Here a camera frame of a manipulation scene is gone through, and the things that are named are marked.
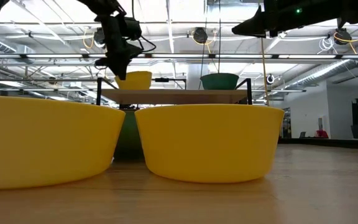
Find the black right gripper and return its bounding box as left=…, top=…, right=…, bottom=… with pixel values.
left=231, top=0, right=289, bottom=39

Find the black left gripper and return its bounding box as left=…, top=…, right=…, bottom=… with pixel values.
left=93, top=14, right=143, bottom=81

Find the yellow plastic mini bowl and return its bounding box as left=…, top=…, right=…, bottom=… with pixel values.
left=134, top=103, right=285, bottom=184
left=0, top=95, right=126, bottom=190
left=114, top=70, right=153, bottom=91

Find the patterned mini bowl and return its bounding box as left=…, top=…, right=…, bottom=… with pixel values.
left=200, top=73, right=240, bottom=91
left=113, top=109, right=145, bottom=162

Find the small wooden shelf riser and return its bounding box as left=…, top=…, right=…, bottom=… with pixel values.
left=96, top=77, right=253, bottom=107

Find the thin black hanging cable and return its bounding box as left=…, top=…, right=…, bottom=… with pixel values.
left=218, top=0, right=223, bottom=75

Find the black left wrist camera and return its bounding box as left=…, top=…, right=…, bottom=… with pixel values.
left=122, top=16, right=143, bottom=41

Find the yellow cable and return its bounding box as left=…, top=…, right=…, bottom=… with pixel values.
left=260, top=37, right=270, bottom=106

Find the silver ventilation duct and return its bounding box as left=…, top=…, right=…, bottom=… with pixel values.
left=303, top=58, right=358, bottom=90

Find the black aluminium table frame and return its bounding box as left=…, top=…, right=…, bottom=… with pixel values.
left=278, top=138, right=358, bottom=151

